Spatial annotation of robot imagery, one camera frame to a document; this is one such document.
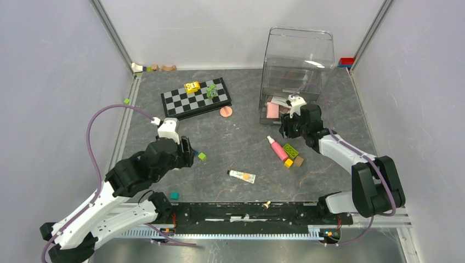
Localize pink sponge pad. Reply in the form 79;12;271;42
266;102;279;119

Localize pink bottle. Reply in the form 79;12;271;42
266;136;288;162

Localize peach powder puff brush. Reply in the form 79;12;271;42
219;106;233;118

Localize white cream tube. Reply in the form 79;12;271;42
227;170;256;184

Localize clear acrylic makeup organizer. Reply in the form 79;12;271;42
259;27;335;125

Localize white eyebrow stencil card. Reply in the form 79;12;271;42
270;96;291;108

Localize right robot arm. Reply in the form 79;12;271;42
279;104;406;224

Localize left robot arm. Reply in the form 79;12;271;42
40;136;195;262

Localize small green cube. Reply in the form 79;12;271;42
197;152;207;161

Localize green lego brick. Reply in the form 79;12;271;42
282;144;299;159

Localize yellow cube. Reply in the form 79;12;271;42
284;158;293;168

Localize brown wooden cube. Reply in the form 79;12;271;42
293;156;304;167

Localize teal cube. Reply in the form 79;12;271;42
170;191;180;201

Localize black white chessboard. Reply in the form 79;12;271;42
161;77;232;120

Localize yellow toy block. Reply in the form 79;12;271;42
184;81;200;94

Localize green toy block on chessboard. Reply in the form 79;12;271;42
206;84;217;100

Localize red blue bricks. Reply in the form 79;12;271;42
338;57;355;68

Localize white chess pawn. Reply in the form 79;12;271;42
263;201;271;209

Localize wooden blocks in corner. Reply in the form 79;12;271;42
131;62;177;73

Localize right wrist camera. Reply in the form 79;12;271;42
288;95;307;118

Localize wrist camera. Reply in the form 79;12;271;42
288;95;307;118
151;117;180;145

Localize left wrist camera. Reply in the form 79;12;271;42
151;117;180;145

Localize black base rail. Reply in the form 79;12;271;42
154;202;353;235

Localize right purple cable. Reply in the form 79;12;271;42
290;82;398;247

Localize purple cable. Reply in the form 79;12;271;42
290;82;398;247
41;104;161;263

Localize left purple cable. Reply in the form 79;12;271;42
41;104;161;263

